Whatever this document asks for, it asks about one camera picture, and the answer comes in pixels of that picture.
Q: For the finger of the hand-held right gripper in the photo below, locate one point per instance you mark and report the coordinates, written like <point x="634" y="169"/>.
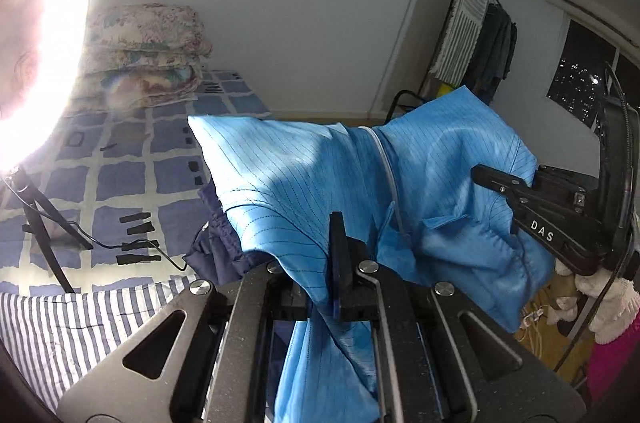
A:
<point x="500" y="183"/>

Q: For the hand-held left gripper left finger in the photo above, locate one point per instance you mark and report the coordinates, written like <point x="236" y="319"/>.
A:
<point x="290" y="305"/>

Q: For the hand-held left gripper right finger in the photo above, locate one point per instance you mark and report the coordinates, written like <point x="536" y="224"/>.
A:
<point x="338" y="273"/>

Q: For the light blue pinstriped garment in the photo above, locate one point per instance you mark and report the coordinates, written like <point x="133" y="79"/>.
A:
<point x="280" y="163"/>

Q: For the person's right forearm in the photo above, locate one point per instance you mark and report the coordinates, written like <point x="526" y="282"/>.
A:
<point x="620" y="368"/>

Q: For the person's right hand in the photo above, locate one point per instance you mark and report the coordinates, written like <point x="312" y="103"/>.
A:
<point x="615" y="308"/>

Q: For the navy blue garment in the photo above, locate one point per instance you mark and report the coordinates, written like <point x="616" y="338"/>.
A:
<point x="220" y="248"/>

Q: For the yellow object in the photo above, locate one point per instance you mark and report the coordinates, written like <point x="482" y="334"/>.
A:
<point x="445" y="89"/>

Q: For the grey hanging garment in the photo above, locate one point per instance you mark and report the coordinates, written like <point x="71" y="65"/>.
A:
<point x="482" y="58"/>

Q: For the night window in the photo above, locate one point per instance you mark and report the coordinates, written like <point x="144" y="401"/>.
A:
<point x="575" y="73"/>

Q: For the dark hanging garment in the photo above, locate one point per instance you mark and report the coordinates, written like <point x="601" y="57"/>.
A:
<point x="506" y="48"/>

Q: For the striped hanging towel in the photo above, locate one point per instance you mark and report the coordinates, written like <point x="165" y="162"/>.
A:
<point x="460" y="33"/>

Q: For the white leaning board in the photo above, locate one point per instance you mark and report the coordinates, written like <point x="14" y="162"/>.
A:
<point x="415" y="43"/>

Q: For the blue white striped quilt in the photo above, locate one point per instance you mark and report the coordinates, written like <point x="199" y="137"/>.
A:
<point x="75" y="328"/>

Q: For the blue checked bed sheet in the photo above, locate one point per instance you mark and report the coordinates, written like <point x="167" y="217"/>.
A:
<point x="125" y="143"/>

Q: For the black light tripod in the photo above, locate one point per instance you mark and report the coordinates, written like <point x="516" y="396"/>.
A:
<point x="50" y="253"/>

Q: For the floral folded quilt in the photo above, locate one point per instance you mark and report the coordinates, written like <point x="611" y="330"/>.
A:
<point x="150" y="28"/>
<point x="145" y="83"/>

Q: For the black metal frame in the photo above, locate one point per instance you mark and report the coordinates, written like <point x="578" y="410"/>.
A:
<point x="395" y="100"/>

